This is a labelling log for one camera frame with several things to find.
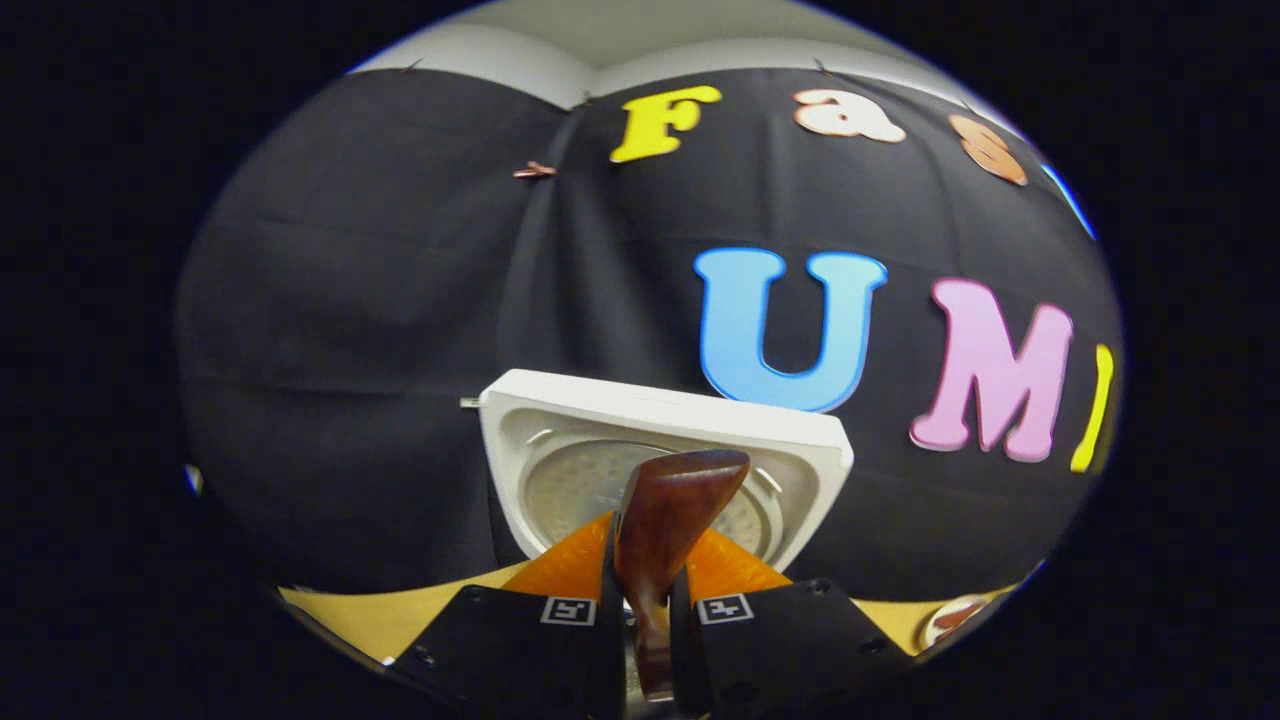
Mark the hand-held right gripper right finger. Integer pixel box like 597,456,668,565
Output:
667,527,917,720

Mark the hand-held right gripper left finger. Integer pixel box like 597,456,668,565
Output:
385,510,631,720

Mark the brown wooden spoon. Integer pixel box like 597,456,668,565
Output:
614,449,751,701

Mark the white rice cooker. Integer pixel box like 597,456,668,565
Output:
478,369,854,576

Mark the white round plate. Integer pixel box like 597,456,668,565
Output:
920,593,993,649

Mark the black backdrop cloth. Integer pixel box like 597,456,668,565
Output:
175,68,1126,601

